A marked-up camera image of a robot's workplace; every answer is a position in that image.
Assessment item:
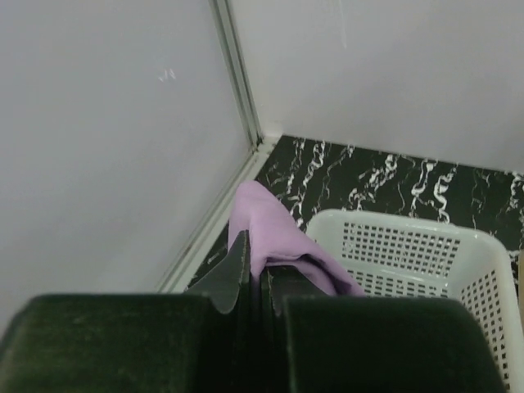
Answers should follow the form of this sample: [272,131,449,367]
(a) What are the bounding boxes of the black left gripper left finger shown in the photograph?
[1,231,252,392]

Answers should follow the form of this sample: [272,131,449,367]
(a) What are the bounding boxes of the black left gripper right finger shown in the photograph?
[261,267,505,392]

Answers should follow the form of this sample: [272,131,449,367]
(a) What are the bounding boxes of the purple trousers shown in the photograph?
[228,180,365,296]

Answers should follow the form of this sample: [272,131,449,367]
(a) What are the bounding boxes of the white perforated plastic basket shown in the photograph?
[306,210,523,392]

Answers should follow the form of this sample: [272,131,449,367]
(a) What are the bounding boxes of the wooden clothes rack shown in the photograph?
[508,249,523,314]

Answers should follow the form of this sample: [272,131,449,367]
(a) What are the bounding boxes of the aluminium corner frame post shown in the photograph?
[156,1,279,293]

